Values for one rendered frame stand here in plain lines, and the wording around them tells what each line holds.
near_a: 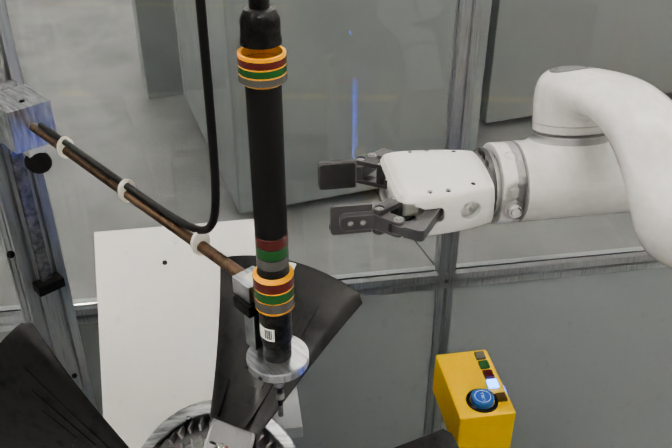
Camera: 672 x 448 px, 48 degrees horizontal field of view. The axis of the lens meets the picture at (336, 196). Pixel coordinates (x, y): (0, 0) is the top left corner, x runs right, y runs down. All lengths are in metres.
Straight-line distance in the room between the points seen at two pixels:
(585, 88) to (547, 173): 0.09
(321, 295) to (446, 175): 0.33
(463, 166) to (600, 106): 0.15
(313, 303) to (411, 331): 0.85
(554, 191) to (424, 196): 0.13
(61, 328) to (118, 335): 0.34
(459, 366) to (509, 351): 0.57
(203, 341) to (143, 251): 0.18
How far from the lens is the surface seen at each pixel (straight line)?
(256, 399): 1.02
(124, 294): 1.28
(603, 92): 0.73
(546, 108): 0.78
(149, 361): 1.27
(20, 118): 1.24
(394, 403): 2.01
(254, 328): 0.85
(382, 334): 1.84
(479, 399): 1.36
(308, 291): 1.03
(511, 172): 0.76
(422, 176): 0.75
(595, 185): 0.79
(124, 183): 1.02
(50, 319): 1.58
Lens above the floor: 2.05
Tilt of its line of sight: 31 degrees down
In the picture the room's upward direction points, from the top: straight up
